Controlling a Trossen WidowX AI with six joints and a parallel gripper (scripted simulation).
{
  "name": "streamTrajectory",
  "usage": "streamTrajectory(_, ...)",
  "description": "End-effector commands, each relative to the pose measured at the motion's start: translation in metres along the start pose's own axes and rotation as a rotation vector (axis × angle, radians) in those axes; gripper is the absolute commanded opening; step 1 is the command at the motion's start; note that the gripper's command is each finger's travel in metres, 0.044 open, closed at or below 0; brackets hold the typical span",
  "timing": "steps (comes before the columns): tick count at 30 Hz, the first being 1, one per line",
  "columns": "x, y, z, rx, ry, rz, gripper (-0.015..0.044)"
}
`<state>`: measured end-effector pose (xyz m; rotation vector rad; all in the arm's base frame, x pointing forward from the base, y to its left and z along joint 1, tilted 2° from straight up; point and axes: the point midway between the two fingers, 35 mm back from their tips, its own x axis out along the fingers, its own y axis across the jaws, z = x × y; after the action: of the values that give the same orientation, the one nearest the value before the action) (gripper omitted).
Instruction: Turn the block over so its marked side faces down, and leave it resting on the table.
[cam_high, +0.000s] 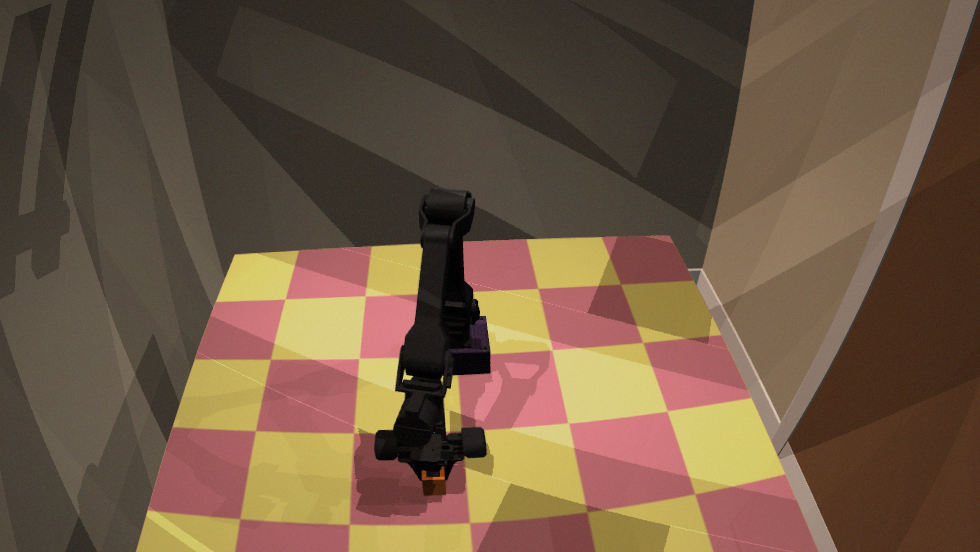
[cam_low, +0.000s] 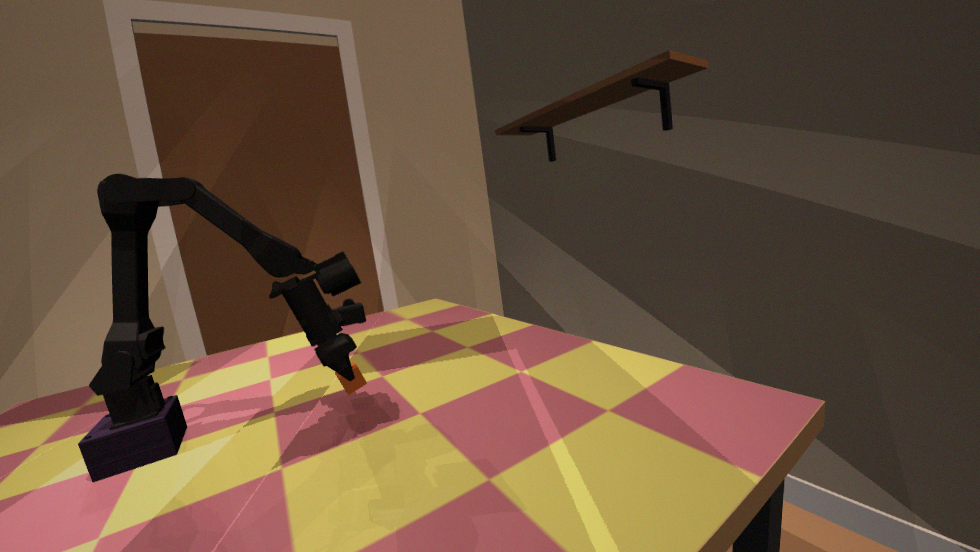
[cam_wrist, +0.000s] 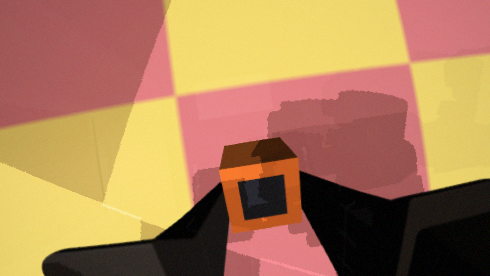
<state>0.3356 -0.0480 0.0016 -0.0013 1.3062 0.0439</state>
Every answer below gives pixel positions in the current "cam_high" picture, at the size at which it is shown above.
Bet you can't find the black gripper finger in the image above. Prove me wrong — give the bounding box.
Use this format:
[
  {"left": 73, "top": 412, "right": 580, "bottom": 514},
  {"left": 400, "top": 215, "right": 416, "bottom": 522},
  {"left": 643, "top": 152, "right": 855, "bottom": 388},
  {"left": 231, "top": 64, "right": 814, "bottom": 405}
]
[
  {"left": 398, "top": 457, "right": 422, "bottom": 481},
  {"left": 444, "top": 454, "right": 465, "bottom": 480}
]

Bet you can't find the orange block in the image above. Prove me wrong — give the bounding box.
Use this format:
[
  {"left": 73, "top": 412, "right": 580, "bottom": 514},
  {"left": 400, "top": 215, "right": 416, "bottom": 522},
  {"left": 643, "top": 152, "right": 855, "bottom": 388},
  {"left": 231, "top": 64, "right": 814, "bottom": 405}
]
[{"left": 421, "top": 466, "right": 446, "bottom": 496}]

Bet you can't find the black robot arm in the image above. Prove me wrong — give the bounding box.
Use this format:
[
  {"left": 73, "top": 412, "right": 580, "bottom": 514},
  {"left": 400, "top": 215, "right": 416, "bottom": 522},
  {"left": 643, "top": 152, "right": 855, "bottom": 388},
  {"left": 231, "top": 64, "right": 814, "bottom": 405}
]
[{"left": 393, "top": 188, "right": 480, "bottom": 472}]

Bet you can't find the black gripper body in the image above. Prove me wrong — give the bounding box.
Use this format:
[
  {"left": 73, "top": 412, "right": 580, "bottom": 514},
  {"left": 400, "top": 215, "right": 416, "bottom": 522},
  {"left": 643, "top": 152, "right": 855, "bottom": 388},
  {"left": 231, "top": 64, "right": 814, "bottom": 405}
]
[{"left": 374, "top": 410, "right": 486, "bottom": 461}]

